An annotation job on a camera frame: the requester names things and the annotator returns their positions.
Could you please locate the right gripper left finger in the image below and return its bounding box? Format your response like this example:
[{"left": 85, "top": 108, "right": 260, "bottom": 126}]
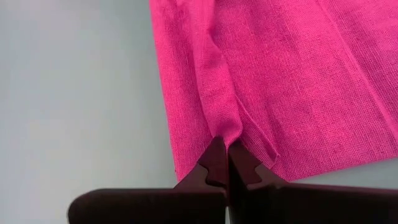
[{"left": 67, "top": 136, "right": 230, "bottom": 224}]

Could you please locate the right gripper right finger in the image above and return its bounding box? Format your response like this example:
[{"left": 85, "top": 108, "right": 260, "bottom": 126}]
[{"left": 228, "top": 141, "right": 398, "bottom": 224}]

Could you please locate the magenta towel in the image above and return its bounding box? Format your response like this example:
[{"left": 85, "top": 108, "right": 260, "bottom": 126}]
[{"left": 149, "top": 0, "right": 398, "bottom": 183}]

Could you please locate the green table mat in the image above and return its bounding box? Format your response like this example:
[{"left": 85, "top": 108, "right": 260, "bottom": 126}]
[{"left": 0, "top": 0, "right": 398, "bottom": 224}]

